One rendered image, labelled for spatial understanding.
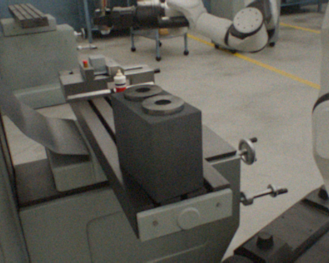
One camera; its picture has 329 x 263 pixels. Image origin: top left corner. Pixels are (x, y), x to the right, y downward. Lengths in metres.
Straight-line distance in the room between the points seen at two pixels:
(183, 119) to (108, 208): 0.66
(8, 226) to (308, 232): 0.92
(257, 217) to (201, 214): 1.51
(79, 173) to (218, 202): 0.55
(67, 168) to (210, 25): 0.62
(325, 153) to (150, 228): 0.50
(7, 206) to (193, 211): 0.61
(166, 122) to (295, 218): 0.76
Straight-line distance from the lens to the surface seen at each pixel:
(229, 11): 5.77
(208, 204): 0.92
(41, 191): 1.38
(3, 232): 1.33
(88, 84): 1.52
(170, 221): 0.90
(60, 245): 1.45
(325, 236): 1.43
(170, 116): 0.81
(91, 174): 1.33
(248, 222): 2.38
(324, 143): 1.11
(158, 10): 1.29
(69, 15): 7.92
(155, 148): 0.81
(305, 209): 1.49
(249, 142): 1.68
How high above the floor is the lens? 1.44
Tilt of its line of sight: 24 degrees down
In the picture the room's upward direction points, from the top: 4 degrees counter-clockwise
